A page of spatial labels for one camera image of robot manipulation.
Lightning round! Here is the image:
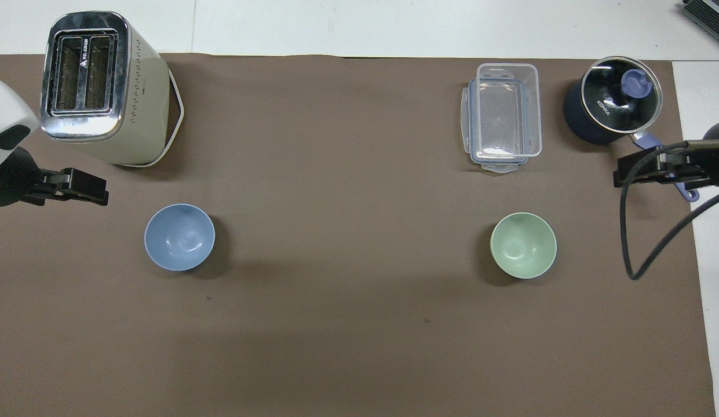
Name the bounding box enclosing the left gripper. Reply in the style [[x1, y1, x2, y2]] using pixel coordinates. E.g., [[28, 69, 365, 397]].
[[0, 147, 52, 208]]

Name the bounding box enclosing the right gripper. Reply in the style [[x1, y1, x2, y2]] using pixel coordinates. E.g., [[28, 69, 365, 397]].
[[681, 119, 719, 190]]

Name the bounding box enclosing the blue bowl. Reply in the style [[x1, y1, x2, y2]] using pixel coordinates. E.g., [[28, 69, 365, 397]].
[[144, 203, 216, 272]]

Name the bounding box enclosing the green bowl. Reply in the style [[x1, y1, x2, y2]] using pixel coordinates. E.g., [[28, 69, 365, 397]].
[[490, 212, 557, 280]]

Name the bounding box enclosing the glass pot lid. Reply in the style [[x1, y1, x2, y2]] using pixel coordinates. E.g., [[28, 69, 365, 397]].
[[582, 56, 665, 136]]

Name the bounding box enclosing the cream and chrome toaster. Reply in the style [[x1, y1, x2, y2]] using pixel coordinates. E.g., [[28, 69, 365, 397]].
[[40, 10, 185, 169]]

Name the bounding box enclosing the dark grey ribbed device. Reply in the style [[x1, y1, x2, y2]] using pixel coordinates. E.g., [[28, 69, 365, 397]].
[[680, 0, 719, 50]]

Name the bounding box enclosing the dark blue pot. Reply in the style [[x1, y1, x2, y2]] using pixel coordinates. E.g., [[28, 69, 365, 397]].
[[563, 69, 700, 202]]

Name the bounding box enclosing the clear plastic container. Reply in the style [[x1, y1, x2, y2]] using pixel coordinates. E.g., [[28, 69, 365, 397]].
[[474, 63, 543, 161]]

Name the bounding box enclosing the clear blue-edged container lid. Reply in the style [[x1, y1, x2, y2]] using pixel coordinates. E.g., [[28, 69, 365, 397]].
[[460, 78, 532, 174]]

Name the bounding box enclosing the black cable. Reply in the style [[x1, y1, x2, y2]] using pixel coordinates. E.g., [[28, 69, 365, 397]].
[[619, 141, 719, 281]]

